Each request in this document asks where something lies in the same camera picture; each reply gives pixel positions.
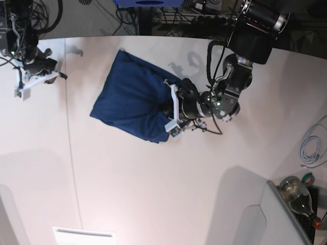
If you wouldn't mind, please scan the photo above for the black power strip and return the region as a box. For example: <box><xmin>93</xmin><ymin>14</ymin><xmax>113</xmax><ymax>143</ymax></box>
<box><xmin>196</xmin><ymin>15</ymin><xmax>235</xmax><ymax>27</ymax></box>

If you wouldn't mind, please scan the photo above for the coiled light grey cable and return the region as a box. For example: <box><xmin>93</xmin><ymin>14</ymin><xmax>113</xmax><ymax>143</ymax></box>
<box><xmin>299</xmin><ymin>119</ymin><xmax>327</xmax><ymax>169</ymax></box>

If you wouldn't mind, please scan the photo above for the dark blue t-shirt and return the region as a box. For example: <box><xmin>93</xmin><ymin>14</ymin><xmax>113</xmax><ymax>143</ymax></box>
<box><xmin>90</xmin><ymin>51</ymin><xmax>182</xmax><ymax>143</ymax></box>

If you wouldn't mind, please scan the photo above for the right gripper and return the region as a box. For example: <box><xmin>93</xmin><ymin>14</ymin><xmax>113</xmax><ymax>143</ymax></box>
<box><xmin>23</xmin><ymin>48</ymin><xmax>68</xmax><ymax>84</ymax></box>

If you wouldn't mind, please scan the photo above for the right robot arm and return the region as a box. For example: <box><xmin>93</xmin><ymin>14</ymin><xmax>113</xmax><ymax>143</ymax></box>
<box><xmin>1</xmin><ymin>1</ymin><xmax>67</xmax><ymax>101</ymax></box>

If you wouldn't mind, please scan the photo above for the coiled black cable on floor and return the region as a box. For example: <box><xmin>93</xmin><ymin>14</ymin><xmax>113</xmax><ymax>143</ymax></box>
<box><xmin>25</xmin><ymin>0</ymin><xmax>63</xmax><ymax>34</ymax></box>

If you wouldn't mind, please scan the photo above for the clear plastic bottle red cap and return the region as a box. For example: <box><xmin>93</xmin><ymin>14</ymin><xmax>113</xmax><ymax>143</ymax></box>
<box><xmin>278</xmin><ymin>176</ymin><xmax>322</xmax><ymax>229</ymax></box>

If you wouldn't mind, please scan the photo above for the blue plastic bin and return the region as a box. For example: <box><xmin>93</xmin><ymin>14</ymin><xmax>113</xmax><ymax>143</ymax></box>
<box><xmin>114</xmin><ymin>0</ymin><xmax>184</xmax><ymax>8</ymax></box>

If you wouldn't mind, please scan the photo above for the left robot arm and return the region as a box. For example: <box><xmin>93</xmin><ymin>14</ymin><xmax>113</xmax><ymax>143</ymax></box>
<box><xmin>165</xmin><ymin>1</ymin><xmax>290</xmax><ymax>138</ymax></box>

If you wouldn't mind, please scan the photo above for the green tape roll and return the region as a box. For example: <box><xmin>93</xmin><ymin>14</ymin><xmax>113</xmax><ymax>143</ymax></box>
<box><xmin>302</xmin><ymin>172</ymin><xmax>315</xmax><ymax>186</ymax></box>

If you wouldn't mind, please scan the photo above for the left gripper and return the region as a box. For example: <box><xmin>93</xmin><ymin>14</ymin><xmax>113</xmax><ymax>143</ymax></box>
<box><xmin>177</xmin><ymin>88</ymin><xmax>204</xmax><ymax>119</ymax></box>

